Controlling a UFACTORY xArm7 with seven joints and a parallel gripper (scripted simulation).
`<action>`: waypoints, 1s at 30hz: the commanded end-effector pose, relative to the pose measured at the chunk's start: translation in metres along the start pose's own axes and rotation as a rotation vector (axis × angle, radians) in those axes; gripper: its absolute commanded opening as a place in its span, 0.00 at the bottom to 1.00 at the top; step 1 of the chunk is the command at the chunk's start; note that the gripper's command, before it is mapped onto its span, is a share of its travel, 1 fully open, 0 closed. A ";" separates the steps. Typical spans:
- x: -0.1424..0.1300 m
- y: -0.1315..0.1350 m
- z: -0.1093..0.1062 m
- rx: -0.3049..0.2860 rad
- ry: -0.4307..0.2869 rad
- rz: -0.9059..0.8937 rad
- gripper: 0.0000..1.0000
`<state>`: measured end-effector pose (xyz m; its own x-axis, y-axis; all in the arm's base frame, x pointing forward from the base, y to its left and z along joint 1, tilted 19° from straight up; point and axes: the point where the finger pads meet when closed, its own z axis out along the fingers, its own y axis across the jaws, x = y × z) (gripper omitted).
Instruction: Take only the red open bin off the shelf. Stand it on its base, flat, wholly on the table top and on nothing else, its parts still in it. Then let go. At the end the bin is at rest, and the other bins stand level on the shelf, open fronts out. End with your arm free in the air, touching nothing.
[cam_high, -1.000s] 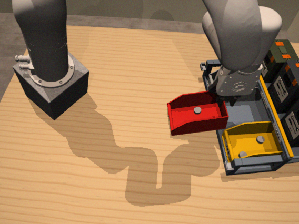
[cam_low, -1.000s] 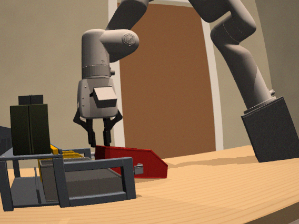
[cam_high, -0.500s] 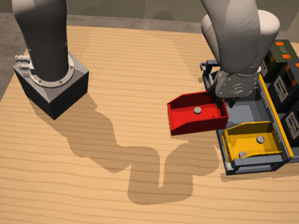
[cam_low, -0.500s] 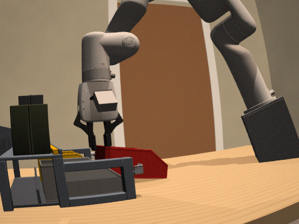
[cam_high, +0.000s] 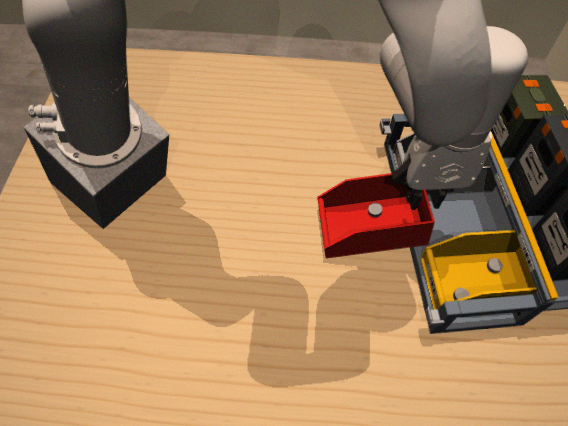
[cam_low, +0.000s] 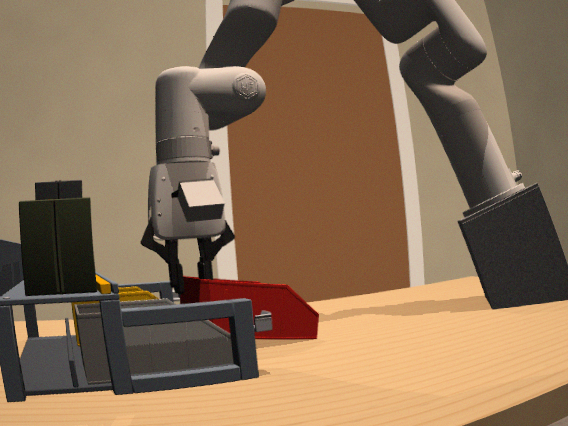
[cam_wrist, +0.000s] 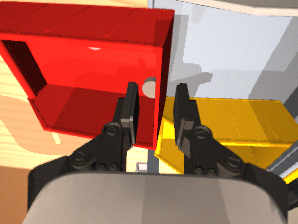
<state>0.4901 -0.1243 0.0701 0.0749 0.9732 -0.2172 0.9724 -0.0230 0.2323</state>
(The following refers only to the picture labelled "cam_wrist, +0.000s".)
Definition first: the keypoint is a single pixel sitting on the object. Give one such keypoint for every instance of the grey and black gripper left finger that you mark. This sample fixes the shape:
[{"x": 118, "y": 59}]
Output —
[{"x": 104, "y": 151}]

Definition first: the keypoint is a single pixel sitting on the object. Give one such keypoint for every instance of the dark grey metal shelf frame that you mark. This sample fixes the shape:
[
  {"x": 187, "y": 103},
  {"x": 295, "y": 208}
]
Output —
[{"x": 226, "y": 54}]

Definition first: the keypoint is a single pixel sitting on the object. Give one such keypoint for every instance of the yellow long thin bar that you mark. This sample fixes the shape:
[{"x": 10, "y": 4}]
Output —
[{"x": 293, "y": 175}]

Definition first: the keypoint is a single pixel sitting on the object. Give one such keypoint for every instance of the yellow open bin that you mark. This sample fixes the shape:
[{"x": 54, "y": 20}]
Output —
[{"x": 252, "y": 123}]

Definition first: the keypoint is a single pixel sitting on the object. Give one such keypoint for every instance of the red bin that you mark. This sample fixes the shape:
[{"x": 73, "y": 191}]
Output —
[{"x": 73, "y": 89}]

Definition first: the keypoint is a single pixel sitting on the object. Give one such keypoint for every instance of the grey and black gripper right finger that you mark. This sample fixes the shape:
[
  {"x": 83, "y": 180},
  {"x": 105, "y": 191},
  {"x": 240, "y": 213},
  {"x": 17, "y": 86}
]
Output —
[{"x": 203, "y": 155}]

